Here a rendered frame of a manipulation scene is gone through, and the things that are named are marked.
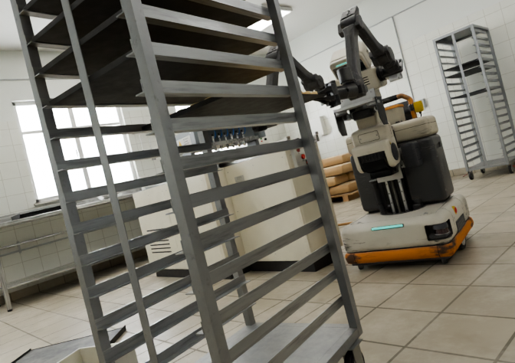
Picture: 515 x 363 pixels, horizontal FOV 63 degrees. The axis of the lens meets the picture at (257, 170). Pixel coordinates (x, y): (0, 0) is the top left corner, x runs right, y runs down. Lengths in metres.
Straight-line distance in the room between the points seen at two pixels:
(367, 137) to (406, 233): 0.58
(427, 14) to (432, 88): 1.05
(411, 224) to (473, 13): 4.52
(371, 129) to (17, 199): 4.45
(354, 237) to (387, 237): 0.20
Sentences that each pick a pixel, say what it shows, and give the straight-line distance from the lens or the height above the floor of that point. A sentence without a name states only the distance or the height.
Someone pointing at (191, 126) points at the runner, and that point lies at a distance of 1.02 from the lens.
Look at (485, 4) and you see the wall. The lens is 6.55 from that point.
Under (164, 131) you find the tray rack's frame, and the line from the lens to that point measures 0.92.
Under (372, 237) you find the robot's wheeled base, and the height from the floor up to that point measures 0.20.
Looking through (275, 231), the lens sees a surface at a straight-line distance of 2.98.
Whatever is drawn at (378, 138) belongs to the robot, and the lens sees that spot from 2.51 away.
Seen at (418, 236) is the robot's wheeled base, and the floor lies 0.18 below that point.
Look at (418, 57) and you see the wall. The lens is 6.83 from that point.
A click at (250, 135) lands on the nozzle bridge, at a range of 3.62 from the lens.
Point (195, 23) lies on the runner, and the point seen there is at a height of 1.13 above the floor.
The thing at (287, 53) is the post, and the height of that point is 1.08.
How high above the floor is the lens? 0.71
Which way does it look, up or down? 1 degrees up
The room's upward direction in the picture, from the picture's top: 14 degrees counter-clockwise
